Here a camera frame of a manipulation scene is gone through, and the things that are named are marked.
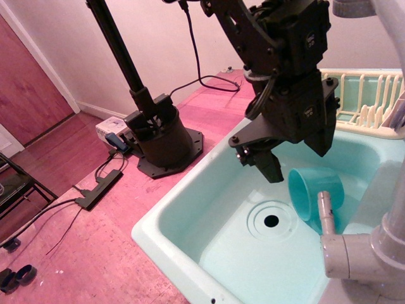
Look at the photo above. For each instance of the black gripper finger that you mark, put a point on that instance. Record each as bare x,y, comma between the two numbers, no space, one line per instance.
319,139
264,160

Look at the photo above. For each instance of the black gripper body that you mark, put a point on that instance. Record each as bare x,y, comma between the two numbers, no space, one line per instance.
294,105

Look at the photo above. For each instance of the teal plastic cup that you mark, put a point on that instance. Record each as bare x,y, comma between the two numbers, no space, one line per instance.
304,184

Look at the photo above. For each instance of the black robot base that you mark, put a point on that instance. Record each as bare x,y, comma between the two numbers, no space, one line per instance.
158,137

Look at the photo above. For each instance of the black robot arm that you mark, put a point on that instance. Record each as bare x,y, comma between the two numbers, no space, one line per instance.
280,44

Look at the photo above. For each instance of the cream dish rack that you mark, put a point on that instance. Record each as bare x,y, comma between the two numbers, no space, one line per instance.
369,99

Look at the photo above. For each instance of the mint green toy sink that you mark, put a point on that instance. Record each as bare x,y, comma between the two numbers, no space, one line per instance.
224,234

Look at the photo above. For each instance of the grey toy faucet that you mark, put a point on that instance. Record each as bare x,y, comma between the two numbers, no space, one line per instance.
368,267

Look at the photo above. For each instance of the white cardboard box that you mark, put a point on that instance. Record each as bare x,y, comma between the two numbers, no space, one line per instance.
111,125

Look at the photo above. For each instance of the blue usb adapter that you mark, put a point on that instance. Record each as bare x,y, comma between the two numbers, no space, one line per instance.
116,141

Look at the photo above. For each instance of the black usb hub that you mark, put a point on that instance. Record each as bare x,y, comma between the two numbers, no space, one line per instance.
90,198

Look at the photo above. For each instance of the black folding chair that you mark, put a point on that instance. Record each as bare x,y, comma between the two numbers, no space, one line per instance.
22,198

